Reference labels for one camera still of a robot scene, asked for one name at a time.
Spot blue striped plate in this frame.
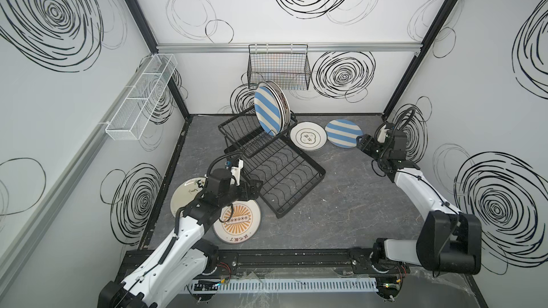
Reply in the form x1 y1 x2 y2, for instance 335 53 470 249
325 119 363 148
254 86 282 136

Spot white plate red characters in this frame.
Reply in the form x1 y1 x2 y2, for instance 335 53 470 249
268 81 291 128

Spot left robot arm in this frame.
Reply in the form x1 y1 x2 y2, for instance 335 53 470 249
97 151 263 307

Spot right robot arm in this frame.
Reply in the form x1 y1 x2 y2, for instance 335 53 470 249
356 106 482 275

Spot orange sunburst plate left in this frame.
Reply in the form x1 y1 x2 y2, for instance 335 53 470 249
213 200 262 245

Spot white plate black flower outline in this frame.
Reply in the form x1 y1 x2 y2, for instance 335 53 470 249
290 122 328 151

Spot cream floral plate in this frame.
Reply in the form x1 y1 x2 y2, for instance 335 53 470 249
170 177 206 217

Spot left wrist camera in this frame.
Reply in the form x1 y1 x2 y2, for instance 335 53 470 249
226 158 244 186

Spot black wire dish rack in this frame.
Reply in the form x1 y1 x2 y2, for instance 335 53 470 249
218 107 325 218

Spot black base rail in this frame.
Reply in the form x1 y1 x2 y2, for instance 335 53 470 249
123 247 465 277

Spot black wire wall basket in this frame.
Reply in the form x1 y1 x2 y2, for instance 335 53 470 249
246 44 312 91

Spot grey slotted cable duct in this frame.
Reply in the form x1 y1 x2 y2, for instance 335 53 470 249
184 278 378 295

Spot white mesh wall shelf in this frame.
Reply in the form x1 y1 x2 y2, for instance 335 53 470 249
106 54 177 141

